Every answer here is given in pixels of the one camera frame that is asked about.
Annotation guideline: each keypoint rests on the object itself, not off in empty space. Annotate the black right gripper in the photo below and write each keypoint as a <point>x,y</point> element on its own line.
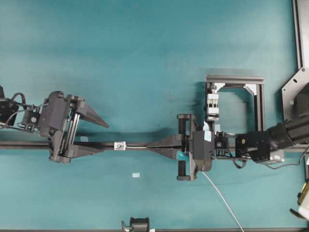
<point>198,144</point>

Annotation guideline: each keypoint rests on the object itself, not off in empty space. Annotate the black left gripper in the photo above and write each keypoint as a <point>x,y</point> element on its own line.
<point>58,123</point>

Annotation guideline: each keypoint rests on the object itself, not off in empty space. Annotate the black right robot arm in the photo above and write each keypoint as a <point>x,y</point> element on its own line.
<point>259,146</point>

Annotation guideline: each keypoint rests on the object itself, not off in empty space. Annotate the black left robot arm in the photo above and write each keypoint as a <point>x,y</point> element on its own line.
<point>16,114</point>

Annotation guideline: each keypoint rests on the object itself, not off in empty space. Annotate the small white tape patch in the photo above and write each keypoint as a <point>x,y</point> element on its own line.
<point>135,175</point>

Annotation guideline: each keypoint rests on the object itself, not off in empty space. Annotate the white clamp block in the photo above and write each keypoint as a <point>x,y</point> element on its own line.
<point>212,108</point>

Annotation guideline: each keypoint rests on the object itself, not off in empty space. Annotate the black clip at bottom edge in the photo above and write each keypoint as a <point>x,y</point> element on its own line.
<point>137,225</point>

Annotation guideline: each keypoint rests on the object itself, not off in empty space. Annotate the yellow black device right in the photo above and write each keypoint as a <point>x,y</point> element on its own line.
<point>303,203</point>

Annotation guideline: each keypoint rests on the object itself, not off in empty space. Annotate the long black aluminium rail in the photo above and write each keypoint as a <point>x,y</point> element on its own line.
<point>103,145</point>

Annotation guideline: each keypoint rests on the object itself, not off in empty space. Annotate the black square aluminium frame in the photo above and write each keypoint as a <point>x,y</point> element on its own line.
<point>255,85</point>

